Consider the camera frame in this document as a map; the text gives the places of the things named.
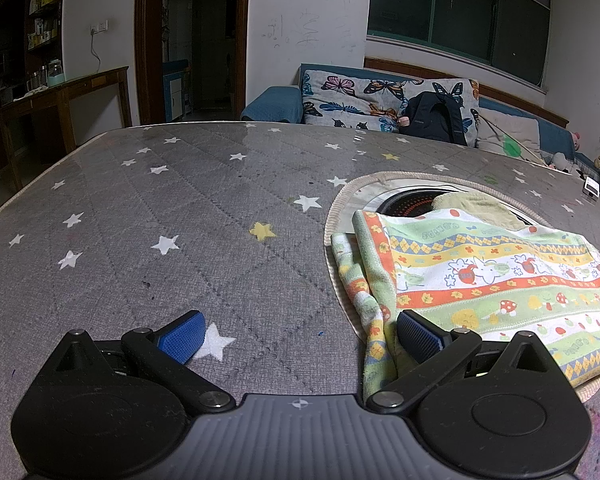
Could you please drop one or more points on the grey star-print mattress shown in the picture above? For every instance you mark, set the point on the grey star-print mattress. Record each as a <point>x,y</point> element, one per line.
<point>180,210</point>

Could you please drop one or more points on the round beige-trimmed mat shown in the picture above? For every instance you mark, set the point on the round beige-trimmed mat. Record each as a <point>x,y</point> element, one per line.
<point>410,205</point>

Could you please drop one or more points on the blue sofa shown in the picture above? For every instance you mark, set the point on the blue sofa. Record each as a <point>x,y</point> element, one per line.
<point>272,102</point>

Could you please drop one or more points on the mint green jar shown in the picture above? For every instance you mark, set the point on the mint green jar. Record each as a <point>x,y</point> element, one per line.
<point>56,74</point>

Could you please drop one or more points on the blue and white cabinet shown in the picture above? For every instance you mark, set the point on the blue and white cabinet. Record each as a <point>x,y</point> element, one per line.
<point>175,87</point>

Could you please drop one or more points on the grey plush toy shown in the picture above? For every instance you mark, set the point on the grey plush toy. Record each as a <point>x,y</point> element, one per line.
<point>560,160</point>

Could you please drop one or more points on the dark wooden desk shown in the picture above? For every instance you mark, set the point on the dark wooden desk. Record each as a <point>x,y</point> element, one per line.
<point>65,91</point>

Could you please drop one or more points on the dark wooden door frame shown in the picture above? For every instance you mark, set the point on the dark wooden door frame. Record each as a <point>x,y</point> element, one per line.
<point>142,40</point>

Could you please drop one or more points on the white wall socket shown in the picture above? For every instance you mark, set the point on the white wall socket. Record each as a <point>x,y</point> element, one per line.
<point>98,26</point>

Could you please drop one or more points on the beige pillow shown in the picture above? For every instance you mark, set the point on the beige pillow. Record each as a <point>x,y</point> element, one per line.
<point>515,131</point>

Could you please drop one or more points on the black backpack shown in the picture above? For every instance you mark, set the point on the black backpack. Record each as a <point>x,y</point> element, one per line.
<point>432,117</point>

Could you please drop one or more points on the butterfly-print cushion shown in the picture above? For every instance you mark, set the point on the butterfly-print cushion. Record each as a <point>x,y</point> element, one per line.
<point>350,97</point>

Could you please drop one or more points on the small white box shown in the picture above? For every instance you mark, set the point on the small white box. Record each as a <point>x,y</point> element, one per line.
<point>591,187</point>

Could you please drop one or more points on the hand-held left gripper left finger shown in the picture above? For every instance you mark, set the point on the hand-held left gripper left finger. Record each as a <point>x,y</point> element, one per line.
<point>182,338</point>

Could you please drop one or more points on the colourful striped child's jacket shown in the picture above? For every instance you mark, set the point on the colourful striped child's jacket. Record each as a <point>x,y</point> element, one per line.
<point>480,270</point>

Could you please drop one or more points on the clear glass jar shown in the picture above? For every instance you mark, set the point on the clear glass jar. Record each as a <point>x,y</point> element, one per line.
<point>41,78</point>

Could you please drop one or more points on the green-framed window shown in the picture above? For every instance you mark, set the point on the green-framed window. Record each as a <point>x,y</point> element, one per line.
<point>455,10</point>

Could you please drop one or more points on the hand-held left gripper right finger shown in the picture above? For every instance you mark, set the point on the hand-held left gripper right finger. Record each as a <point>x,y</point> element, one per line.
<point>420,336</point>

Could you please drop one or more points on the dark wooden shelf unit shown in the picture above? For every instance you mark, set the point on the dark wooden shelf unit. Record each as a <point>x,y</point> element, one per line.
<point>25,25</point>

